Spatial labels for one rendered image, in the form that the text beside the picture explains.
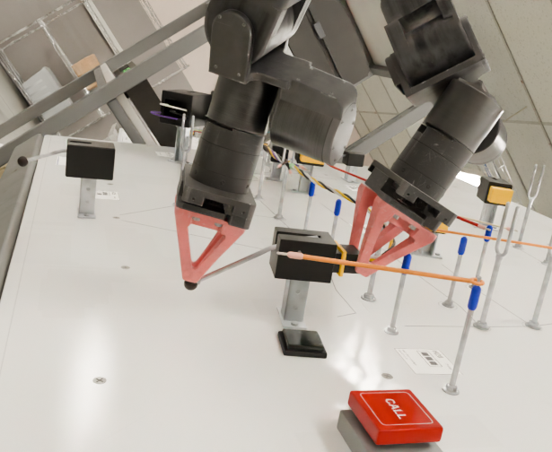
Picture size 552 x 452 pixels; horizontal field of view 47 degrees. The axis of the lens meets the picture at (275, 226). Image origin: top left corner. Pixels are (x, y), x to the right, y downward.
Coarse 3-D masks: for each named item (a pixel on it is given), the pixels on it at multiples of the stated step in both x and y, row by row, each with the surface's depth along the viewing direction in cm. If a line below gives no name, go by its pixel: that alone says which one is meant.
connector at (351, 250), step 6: (342, 246) 64; (348, 246) 65; (354, 246) 65; (348, 252) 63; (354, 252) 63; (336, 258) 62; (348, 258) 62; (354, 258) 62; (336, 264) 62; (336, 270) 62; (348, 270) 63; (354, 270) 63
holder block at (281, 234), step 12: (276, 228) 63; (288, 228) 64; (276, 240) 63; (288, 240) 60; (300, 240) 60; (312, 240) 61; (324, 240) 62; (312, 252) 61; (324, 252) 61; (336, 252) 61; (276, 264) 61; (288, 264) 61; (300, 264) 61; (312, 264) 61; (324, 264) 61; (276, 276) 61; (288, 276) 61; (300, 276) 61; (312, 276) 62; (324, 276) 62
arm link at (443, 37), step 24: (384, 0) 63; (408, 0) 62; (432, 0) 61; (408, 24) 64; (432, 24) 61; (456, 24) 60; (408, 48) 61; (432, 48) 61; (456, 48) 60; (408, 72) 62; (432, 72) 62
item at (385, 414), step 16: (352, 400) 46; (368, 400) 45; (384, 400) 46; (400, 400) 46; (416, 400) 46; (368, 416) 43; (384, 416) 43; (400, 416) 44; (416, 416) 44; (432, 416) 44; (368, 432) 43; (384, 432) 42; (400, 432) 42; (416, 432) 43; (432, 432) 43
